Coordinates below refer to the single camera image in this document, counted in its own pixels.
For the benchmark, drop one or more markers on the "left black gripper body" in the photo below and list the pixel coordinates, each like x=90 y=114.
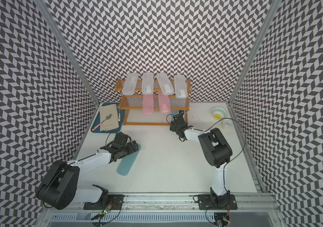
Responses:
x=128 y=149

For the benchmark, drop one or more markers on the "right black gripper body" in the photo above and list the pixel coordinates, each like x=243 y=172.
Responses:
x=174 y=127

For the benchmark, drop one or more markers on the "teal pencil case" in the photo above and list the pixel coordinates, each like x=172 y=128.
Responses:
x=127 y=163

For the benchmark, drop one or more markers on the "pink pencil case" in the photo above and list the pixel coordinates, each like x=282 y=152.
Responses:
x=148 y=104
x=164 y=103

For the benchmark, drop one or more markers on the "clear pencil case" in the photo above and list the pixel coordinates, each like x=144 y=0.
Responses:
x=130 y=84
x=181 y=89
x=147 y=83
x=165 y=84

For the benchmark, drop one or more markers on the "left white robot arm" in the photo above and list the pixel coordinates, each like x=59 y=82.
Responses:
x=59 y=187

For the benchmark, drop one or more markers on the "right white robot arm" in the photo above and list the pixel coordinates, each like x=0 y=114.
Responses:
x=216 y=151

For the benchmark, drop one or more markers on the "wooden two-tier shelf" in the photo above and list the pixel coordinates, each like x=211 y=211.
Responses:
x=133 y=107

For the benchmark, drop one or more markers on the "beige folded cloth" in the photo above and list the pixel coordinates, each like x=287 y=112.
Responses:
x=111 y=123

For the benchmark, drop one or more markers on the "patterned bowl yellow centre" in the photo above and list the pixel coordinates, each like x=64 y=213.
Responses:
x=219 y=113

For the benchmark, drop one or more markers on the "small clear glass cup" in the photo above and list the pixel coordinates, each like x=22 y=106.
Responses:
x=227 y=123

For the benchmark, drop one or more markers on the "pink handled spoon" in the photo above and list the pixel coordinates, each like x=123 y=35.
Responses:
x=101 y=122

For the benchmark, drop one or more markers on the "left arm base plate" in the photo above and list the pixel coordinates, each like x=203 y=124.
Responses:
x=116 y=199

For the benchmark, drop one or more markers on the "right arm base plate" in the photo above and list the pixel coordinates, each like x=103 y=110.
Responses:
x=205 y=202

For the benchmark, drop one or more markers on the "aluminium front rail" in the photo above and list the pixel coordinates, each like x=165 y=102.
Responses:
x=169 y=210

